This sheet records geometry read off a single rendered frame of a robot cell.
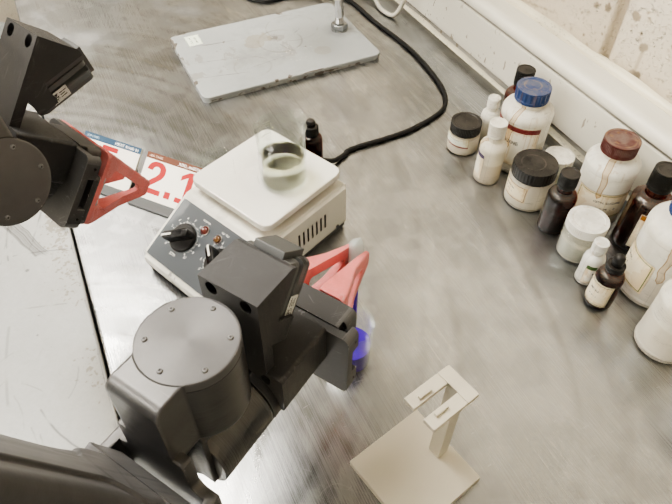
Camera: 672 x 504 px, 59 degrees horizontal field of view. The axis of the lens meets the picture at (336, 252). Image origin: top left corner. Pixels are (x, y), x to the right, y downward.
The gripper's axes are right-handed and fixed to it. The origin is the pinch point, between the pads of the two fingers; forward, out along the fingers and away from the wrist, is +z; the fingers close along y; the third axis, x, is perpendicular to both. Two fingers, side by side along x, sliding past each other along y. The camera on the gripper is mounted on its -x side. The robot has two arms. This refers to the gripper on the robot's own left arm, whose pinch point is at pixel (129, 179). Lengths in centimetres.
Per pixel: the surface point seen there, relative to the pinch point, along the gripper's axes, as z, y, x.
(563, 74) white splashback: 42, -21, -30
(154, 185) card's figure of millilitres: 13.1, 10.0, 4.1
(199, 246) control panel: 7.6, -4.9, 4.6
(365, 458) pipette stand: 6.7, -31.7, 11.0
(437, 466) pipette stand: 9.4, -36.8, 8.7
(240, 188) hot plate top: 10.0, -4.9, -2.5
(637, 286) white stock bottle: 30, -42, -11
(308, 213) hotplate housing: 14.2, -11.3, -3.1
